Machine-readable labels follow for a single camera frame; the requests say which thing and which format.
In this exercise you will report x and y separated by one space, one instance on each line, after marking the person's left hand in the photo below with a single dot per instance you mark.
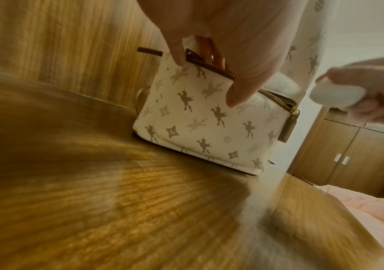
245 31

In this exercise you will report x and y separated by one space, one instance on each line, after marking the white earbuds case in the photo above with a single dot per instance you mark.
335 93

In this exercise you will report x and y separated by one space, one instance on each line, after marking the beige horse-print backpack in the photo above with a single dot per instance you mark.
195 118

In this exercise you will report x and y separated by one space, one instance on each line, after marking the dark wooden cabinet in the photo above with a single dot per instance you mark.
362 153

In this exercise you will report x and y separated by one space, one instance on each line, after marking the pink quilt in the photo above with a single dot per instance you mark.
378 216

